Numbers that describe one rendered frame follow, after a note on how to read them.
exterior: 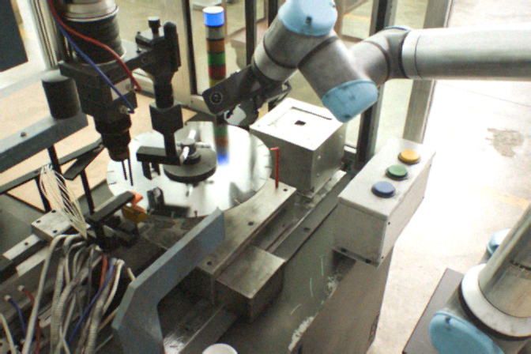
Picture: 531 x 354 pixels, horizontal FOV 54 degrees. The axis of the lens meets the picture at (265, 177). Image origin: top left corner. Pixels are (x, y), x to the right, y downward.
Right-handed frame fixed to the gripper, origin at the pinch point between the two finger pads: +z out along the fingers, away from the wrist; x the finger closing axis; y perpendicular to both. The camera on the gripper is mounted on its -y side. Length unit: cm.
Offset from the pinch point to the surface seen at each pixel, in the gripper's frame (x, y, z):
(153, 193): -6.2, -18.6, 5.4
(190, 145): -1.2, -8.2, 3.2
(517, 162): -53, 188, 96
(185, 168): -4.3, -10.5, 5.8
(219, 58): 18.1, 13.1, 12.4
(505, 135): -39, 207, 108
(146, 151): 0.5, -17.3, 0.9
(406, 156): -23.7, 33.5, -1.1
